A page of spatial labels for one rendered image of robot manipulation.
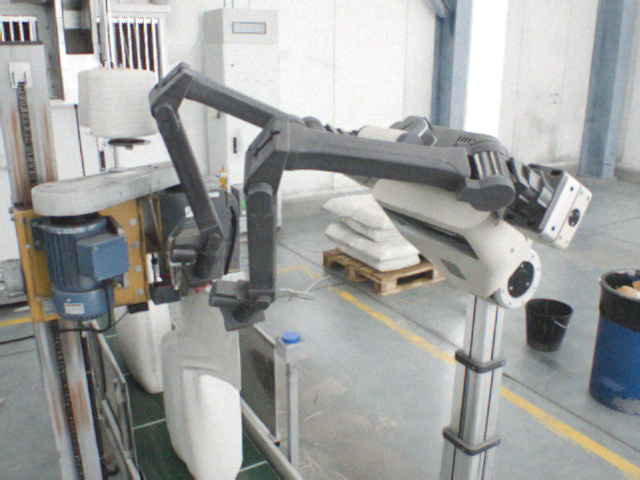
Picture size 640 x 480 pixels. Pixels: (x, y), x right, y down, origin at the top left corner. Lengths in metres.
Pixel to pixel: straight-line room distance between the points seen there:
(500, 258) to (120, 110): 0.92
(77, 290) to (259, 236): 0.59
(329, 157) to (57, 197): 0.73
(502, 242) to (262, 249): 0.50
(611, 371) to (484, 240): 2.16
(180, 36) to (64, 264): 3.53
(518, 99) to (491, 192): 7.66
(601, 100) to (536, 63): 1.50
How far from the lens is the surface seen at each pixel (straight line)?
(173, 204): 1.71
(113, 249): 1.44
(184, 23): 4.87
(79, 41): 4.27
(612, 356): 3.27
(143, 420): 2.41
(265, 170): 0.91
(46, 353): 1.85
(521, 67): 8.63
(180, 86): 1.33
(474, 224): 1.20
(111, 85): 1.44
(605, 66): 9.89
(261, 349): 2.22
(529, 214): 1.08
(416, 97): 7.33
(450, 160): 0.97
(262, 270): 1.18
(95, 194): 1.45
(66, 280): 1.51
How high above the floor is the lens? 1.70
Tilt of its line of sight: 18 degrees down
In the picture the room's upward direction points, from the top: straight up
